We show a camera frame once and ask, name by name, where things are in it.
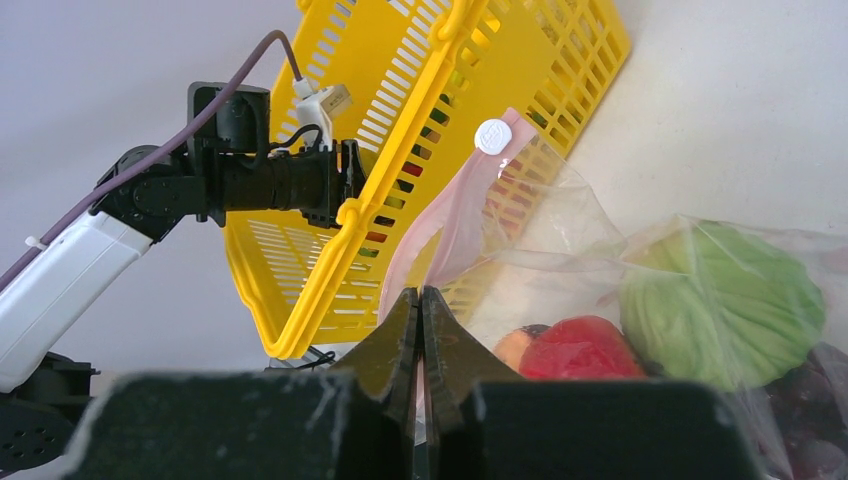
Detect green cabbage toy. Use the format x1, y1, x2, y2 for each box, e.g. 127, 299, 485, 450
618, 221, 827, 391

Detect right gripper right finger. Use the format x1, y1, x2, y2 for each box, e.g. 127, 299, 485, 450
421, 286, 761, 479

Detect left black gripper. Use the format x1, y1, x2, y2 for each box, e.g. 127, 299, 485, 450
186, 82, 366, 229

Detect purple grapes toy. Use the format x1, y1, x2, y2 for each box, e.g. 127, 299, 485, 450
765, 342, 847, 479

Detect clear pink-dotted zip bag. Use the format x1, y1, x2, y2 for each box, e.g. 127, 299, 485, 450
379, 110, 847, 479

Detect yellow plastic basket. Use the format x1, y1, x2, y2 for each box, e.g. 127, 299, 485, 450
223, 1, 631, 359

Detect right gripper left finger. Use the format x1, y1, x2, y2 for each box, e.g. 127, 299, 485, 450
62, 288, 419, 479

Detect red tomato toy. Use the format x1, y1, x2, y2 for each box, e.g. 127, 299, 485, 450
518, 315, 647, 380

